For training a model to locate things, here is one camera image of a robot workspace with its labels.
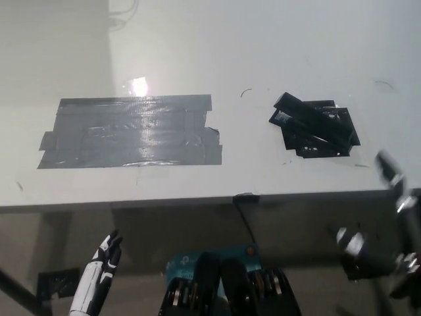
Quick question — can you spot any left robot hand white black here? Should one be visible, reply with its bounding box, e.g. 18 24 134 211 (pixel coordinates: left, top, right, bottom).
69 229 124 316

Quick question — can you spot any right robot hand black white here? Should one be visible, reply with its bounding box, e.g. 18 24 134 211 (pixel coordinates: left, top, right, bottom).
334 150 421 299

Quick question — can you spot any black metal pole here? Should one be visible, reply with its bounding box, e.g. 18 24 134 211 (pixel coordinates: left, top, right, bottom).
0 259 54 316

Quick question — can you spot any teal router box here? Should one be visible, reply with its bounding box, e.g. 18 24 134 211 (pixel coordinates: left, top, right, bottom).
165 243 263 299

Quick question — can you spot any grey duct tape patch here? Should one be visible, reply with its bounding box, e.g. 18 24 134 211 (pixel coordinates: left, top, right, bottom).
36 94 224 171

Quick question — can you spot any thin black cable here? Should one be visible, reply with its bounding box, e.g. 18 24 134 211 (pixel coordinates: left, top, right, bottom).
237 201 257 247

